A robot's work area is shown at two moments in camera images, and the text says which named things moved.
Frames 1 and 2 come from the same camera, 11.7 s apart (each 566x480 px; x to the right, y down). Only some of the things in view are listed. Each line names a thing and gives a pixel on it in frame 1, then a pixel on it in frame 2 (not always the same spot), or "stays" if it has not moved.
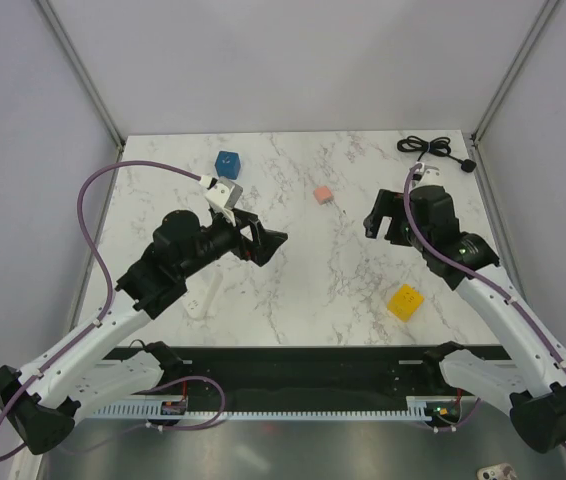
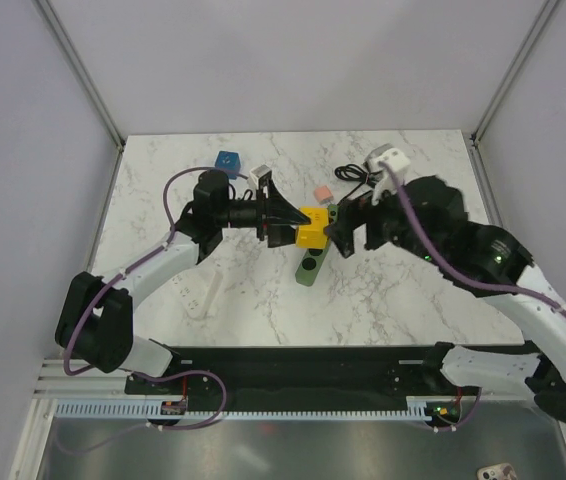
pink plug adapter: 323,194 stays
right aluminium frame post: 538,24 stays
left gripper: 246,248 → 281,216
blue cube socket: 227,165 stays
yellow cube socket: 406,301 → 312,235
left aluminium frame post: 73,58 stays
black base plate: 306,375 stays
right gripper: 391,204 → 352,213
